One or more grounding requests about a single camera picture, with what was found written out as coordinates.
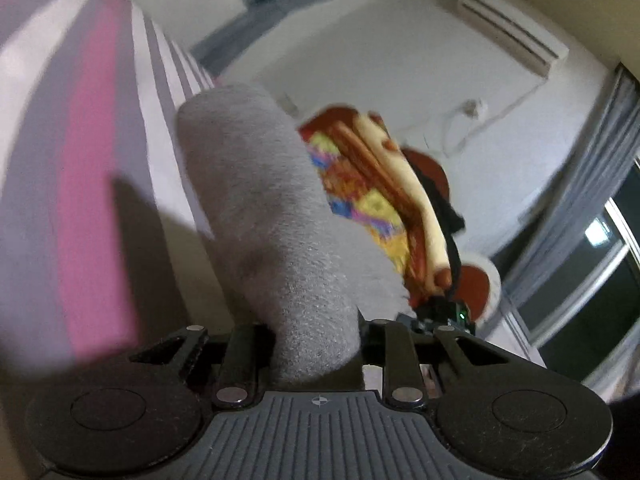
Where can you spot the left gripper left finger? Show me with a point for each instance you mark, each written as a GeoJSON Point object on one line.
{"type": "Point", "coordinates": [245, 370]}

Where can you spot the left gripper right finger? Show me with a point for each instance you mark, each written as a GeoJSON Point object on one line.
{"type": "Point", "coordinates": [396, 349]}

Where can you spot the grey pants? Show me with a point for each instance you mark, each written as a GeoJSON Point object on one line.
{"type": "Point", "coordinates": [280, 253]}

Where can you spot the red wooden headboard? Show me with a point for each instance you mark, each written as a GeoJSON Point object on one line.
{"type": "Point", "coordinates": [477, 281]}

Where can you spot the cream brown blanket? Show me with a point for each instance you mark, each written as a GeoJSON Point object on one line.
{"type": "Point", "coordinates": [378, 157]}

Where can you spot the black garment on pile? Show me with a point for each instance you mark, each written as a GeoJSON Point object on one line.
{"type": "Point", "coordinates": [450, 222]}

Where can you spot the colourful folded quilt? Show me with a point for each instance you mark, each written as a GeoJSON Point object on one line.
{"type": "Point", "coordinates": [351, 194]}

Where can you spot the striped pink bed sheet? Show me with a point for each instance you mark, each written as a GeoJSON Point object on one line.
{"type": "Point", "coordinates": [102, 237]}

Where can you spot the white air conditioner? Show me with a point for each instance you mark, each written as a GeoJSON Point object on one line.
{"type": "Point", "coordinates": [514, 31]}

